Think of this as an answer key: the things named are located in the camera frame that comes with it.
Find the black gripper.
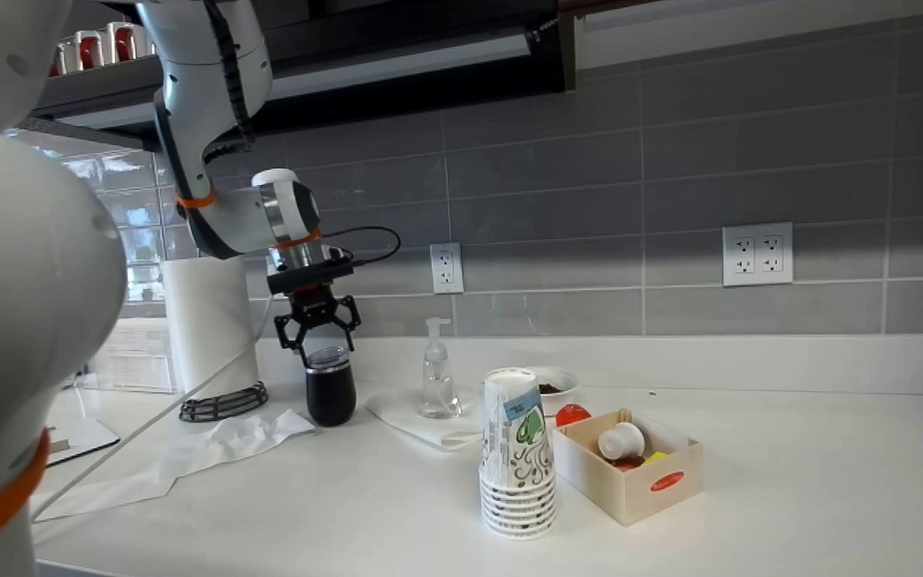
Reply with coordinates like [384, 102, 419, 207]
[272, 274, 366, 356]

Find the clear round mug lid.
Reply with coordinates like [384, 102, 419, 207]
[303, 336, 356, 369]

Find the black coffee mug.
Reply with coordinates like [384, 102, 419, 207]
[303, 350, 357, 430]

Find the white paper towel roll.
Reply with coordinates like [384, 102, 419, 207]
[161, 252, 261, 412]

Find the clear pump sanitizer bottle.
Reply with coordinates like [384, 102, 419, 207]
[417, 313, 463, 423]

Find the loose white paper towel sheet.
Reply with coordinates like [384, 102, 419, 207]
[154, 402, 318, 488]

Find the clear plastic storage container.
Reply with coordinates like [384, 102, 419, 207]
[90, 318, 179, 395]

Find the stack of printed paper cups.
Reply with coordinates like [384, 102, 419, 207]
[474, 365, 562, 537]

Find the small white dish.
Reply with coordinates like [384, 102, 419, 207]
[531, 365, 583, 400]

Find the small red toy piece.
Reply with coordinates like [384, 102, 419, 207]
[550, 400, 594, 430]

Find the dark overhead cabinet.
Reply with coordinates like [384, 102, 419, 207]
[31, 0, 583, 141]

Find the red can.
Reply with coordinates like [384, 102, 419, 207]
[110, 22, 142, 65]
[73, 29, 110, 69]

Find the cream wooden toy box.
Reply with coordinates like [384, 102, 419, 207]
[550, 406, 706, 527]

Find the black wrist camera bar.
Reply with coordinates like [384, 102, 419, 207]
[261, 247, 357, 299]

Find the black camera cable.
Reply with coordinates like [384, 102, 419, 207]
[318, 222, 402, 269]

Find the white double wall outlet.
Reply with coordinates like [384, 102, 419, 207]
[426, 240, 466, 294]

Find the white quad wall outlet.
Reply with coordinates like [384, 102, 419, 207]
[717, 222, 793, 288]

